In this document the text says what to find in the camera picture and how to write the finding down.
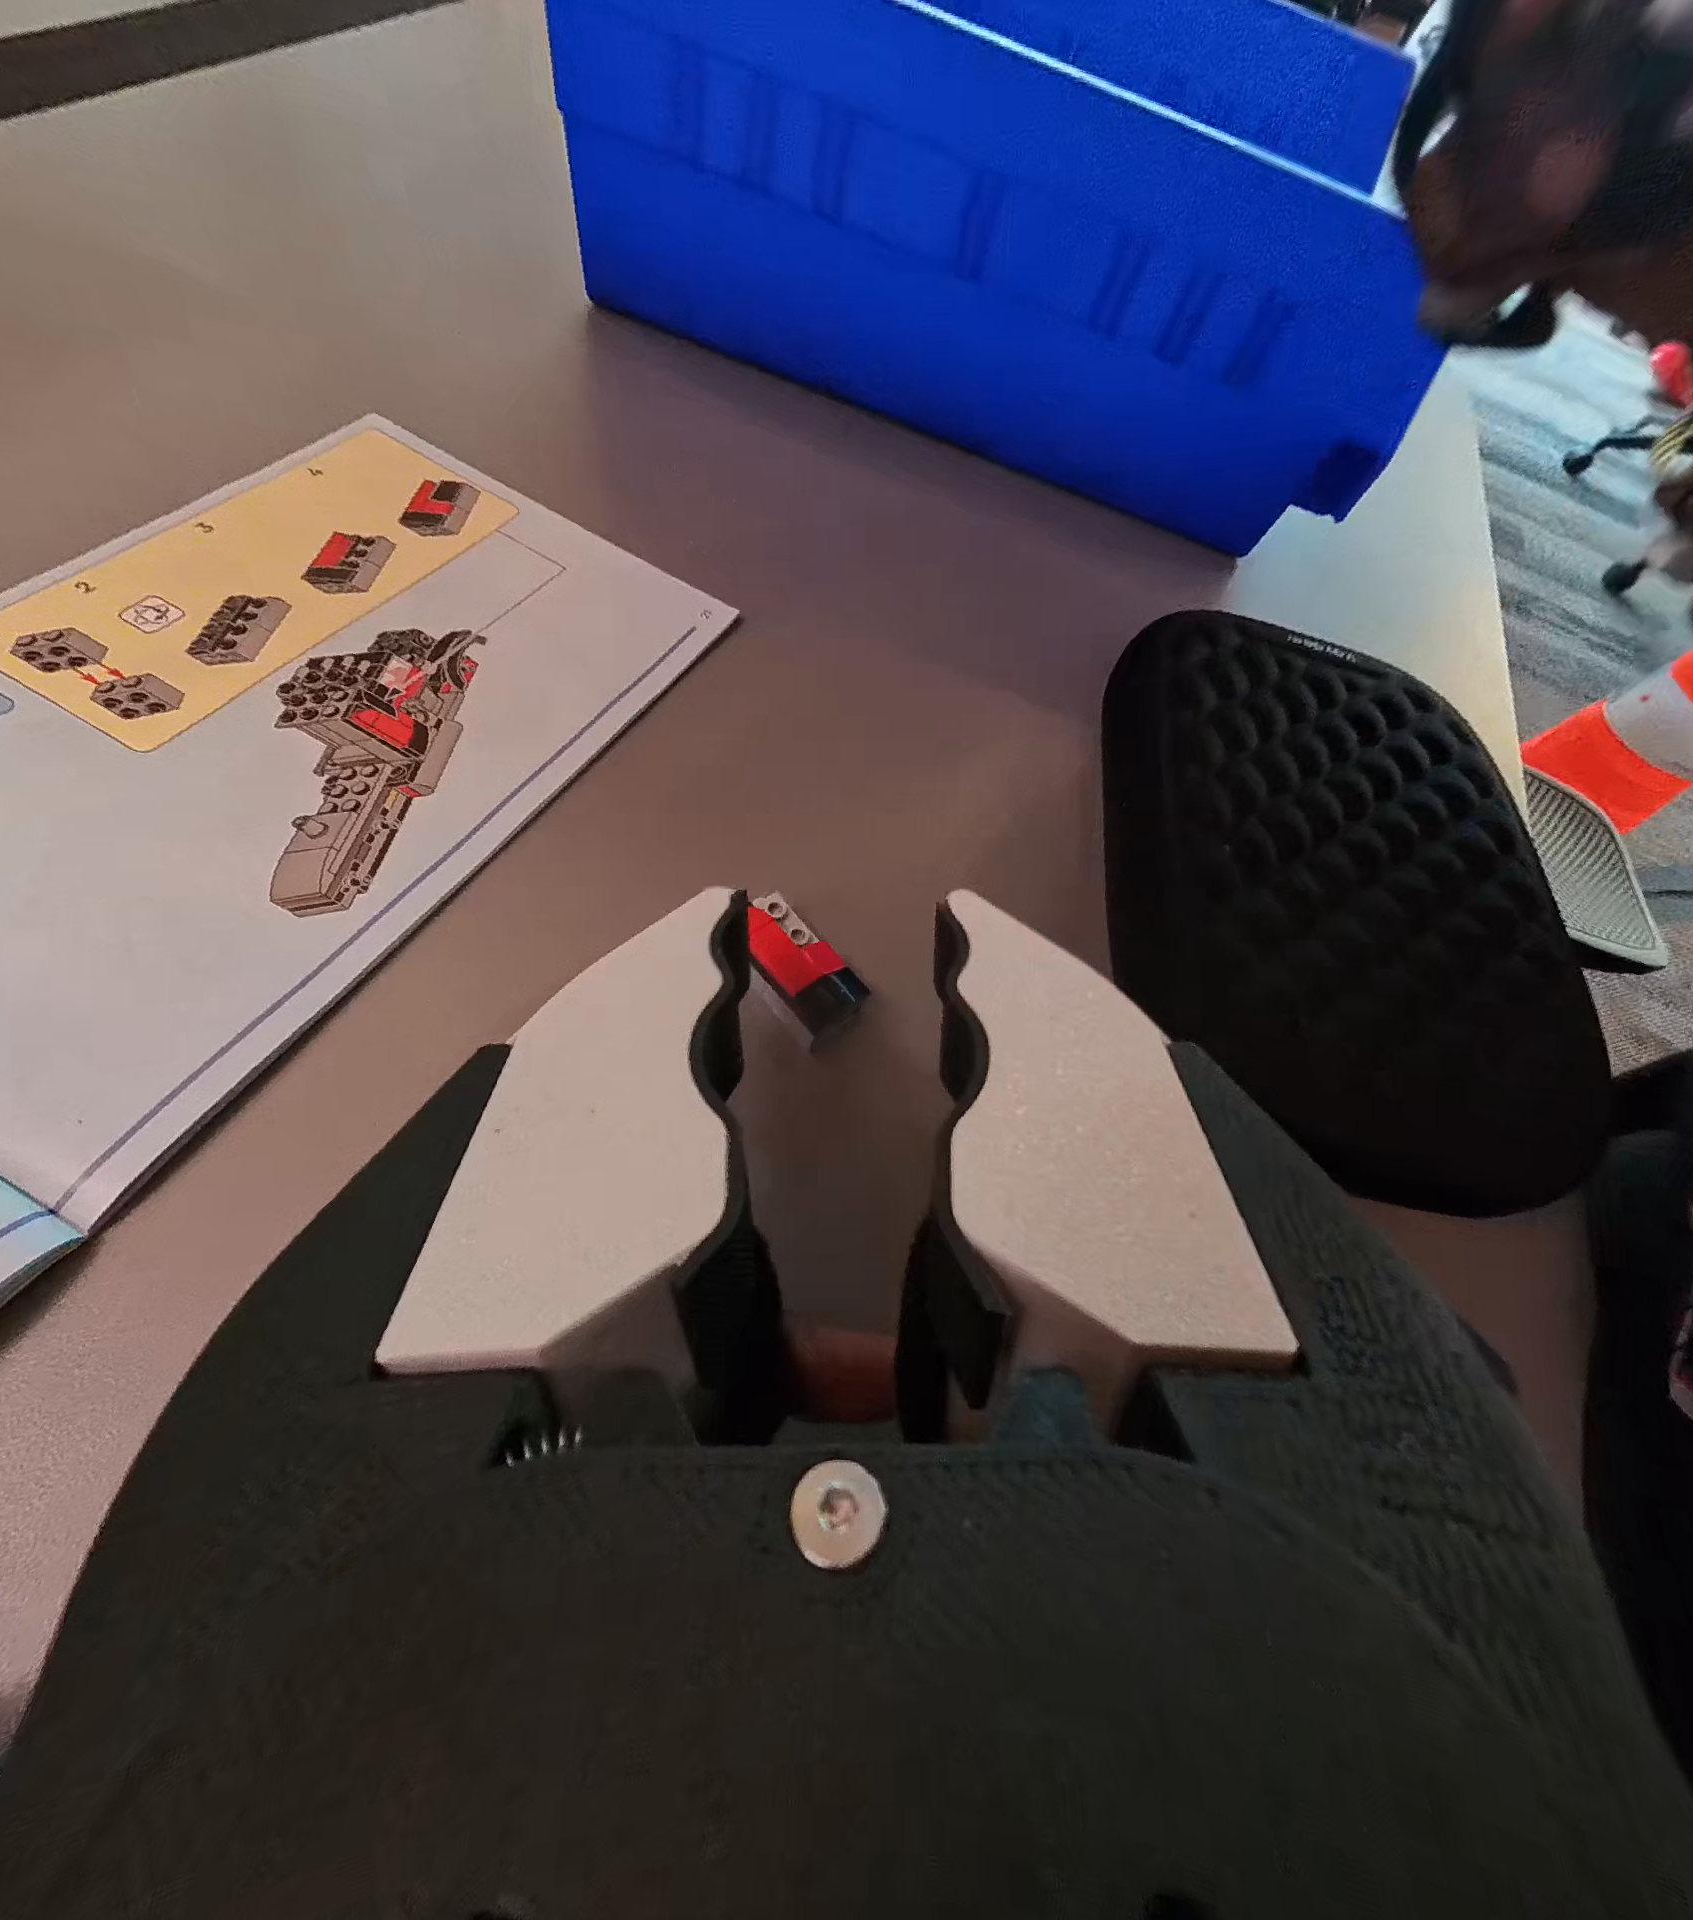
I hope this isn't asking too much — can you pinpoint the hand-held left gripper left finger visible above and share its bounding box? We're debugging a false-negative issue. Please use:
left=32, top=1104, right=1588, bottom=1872
left=375, top=885, right=795, bottom=1448

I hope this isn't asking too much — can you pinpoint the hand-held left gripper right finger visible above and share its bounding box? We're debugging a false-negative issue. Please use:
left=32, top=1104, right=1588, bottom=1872
left=893, top=887, right=1306, bottom=1446

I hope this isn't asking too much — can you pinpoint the small red black brick assembly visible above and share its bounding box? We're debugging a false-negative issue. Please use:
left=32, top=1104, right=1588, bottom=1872
left=746, top=887, right=874, bottom=1055

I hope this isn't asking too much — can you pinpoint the person's right hand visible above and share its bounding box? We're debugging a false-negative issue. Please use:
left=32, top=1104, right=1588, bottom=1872
left=1402, top=0, right=1693, bottom=354

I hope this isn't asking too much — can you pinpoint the open instruction booklet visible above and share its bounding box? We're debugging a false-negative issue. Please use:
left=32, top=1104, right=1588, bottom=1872
left=0, top=415, right=743, bottom=1414

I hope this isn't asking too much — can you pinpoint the grey mesh panel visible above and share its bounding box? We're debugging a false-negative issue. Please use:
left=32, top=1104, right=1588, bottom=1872
left=1519, top=765, right=1673, bottom=970

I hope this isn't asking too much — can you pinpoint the orange traffic cone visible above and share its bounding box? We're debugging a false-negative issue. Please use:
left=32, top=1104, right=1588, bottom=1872
left=1519, top=646, right=1693, bottom=832

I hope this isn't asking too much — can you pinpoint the black office chair base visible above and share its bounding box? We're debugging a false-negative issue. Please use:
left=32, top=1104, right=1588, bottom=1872
left=1556, top=423, right=1693, bottom=597

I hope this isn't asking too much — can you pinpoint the blue plastic bin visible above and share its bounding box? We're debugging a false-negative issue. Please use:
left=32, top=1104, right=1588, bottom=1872
left=545, top=0, right=1449, bottom=560

